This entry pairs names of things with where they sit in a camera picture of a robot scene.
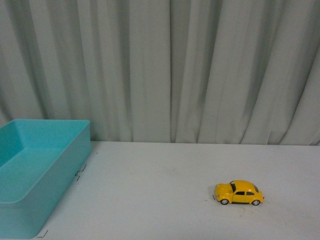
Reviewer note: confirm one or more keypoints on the white pleated curtain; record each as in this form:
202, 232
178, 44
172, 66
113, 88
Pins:
170, 71

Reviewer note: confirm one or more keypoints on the yellow beetle toy car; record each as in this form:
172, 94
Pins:
238, 192

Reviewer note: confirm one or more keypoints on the turquoise plastic storage box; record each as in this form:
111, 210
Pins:
39, 159

